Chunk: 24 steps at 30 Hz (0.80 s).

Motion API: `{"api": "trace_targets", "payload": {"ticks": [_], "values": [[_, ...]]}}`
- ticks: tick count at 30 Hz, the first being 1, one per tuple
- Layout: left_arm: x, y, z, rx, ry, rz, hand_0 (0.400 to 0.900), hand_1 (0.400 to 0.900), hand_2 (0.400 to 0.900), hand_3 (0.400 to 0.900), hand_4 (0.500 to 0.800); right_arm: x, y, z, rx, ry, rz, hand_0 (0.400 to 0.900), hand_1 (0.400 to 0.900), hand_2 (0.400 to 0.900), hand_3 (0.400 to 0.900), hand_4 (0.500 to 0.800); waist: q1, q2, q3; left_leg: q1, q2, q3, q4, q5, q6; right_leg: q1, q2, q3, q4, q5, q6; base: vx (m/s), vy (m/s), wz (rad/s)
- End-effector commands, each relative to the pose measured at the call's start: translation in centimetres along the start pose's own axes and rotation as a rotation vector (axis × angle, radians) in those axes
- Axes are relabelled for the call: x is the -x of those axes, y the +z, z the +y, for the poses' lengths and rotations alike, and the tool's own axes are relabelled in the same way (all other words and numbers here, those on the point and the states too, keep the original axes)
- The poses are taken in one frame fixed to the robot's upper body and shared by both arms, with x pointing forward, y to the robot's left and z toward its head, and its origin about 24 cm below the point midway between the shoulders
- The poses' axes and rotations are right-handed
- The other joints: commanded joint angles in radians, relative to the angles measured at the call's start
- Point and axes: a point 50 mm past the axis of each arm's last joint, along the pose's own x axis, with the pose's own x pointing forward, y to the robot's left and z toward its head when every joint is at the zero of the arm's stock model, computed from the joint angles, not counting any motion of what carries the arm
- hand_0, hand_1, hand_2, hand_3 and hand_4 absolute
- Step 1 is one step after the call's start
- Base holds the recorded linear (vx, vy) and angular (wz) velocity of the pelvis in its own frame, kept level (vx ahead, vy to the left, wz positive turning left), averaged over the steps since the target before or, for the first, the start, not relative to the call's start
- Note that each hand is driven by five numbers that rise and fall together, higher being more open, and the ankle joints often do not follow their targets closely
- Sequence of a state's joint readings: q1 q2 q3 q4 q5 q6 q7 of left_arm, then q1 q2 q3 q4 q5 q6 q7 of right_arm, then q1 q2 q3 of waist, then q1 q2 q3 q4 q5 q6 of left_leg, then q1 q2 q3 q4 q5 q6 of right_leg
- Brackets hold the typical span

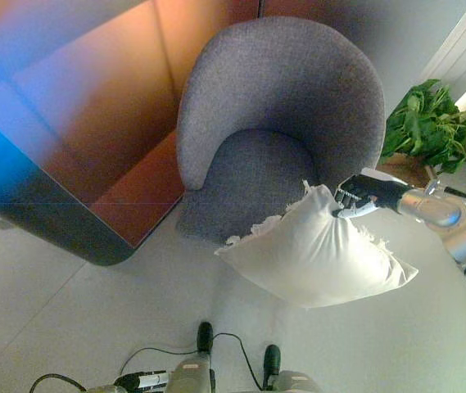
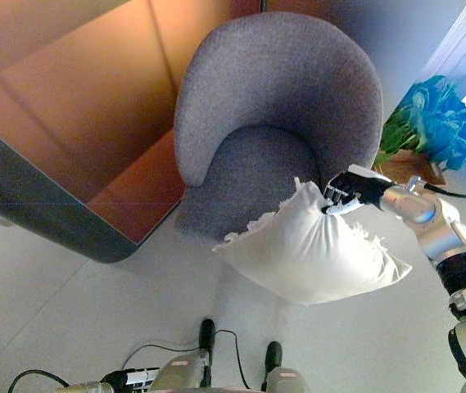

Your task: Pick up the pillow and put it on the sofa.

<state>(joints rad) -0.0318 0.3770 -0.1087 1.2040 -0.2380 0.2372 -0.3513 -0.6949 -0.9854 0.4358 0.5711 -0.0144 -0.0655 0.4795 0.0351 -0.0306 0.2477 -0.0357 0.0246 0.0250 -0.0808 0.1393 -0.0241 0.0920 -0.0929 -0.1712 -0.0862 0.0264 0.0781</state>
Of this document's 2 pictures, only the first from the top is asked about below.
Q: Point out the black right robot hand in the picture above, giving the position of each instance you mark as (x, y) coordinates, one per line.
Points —
(369, 190)

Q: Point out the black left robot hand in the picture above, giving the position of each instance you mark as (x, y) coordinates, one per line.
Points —
(144, 379)

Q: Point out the white fringed pillow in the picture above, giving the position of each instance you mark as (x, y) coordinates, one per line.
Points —
(318, 262)

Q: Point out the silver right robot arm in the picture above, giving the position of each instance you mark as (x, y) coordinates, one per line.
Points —
(449, 221)

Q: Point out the wooden crate planter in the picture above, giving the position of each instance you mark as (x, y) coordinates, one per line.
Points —
(406, 168)

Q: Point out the silver left robot leg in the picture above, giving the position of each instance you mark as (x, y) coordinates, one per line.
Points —
(191, 374)

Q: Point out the black left robot foot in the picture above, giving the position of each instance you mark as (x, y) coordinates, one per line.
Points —
(204, 337)

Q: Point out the black robot foot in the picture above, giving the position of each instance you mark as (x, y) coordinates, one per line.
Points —
(204, 337)
(272, 358)

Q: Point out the green leafy potted plant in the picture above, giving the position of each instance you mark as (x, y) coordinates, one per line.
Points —
(429, 127)

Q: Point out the black right robot foot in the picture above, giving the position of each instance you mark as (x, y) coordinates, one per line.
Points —
(272, 358)

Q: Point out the grey fabric tub armchair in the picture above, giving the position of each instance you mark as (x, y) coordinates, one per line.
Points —
(281, 94)

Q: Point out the white pleated curtain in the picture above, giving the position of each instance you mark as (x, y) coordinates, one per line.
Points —
(462, 45)

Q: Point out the brown rounded-corner wooden cabinet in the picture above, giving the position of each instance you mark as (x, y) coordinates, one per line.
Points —
(73, 221)

